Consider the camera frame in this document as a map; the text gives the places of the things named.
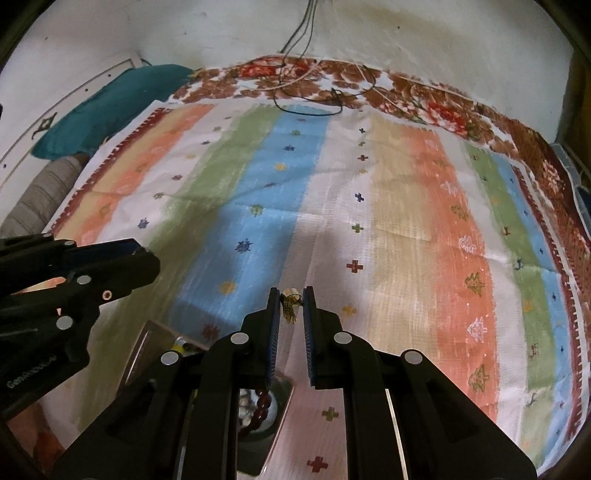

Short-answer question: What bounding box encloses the striped colourful cloth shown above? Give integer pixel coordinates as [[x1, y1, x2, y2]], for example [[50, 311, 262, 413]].
[[44, 104, 583, 480]]

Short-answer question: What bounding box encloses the black cable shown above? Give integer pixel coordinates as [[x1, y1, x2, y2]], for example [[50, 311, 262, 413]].
[[279, 0, 311, 56], [272, 0, 345, 117]]

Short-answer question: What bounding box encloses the shiny metal tray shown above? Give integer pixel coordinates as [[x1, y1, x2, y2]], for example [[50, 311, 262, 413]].
[[122, 320, 296, 479]]

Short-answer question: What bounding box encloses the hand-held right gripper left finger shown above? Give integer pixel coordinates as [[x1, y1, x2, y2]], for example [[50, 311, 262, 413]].
[[53, 287, 281, 480]]

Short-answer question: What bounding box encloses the teal pillow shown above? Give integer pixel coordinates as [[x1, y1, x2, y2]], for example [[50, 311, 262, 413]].
[[31, 65, 195, 160]]

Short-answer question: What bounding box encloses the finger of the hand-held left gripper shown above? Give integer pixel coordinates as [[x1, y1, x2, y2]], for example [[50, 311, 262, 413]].
[[0, 233, 78, 298], [0, 238, 161, 335]]

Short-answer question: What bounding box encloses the red bead bracelet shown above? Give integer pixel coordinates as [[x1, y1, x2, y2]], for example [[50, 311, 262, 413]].
[[238, 388, 274, 437]]

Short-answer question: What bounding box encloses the brown floral blanket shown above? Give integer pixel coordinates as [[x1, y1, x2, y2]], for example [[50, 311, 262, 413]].
[[173, 55, 591, 287]]

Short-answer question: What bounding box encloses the white cable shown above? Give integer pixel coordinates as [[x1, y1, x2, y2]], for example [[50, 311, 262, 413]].
[[276, 59, 385, 95]]

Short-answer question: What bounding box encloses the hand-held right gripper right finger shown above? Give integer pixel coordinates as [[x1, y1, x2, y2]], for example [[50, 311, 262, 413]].
[[301, 285, 537, 480]]

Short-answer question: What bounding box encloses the grey striped pillow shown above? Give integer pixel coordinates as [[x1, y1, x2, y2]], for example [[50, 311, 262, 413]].
[[0, 154, 91, 239]]

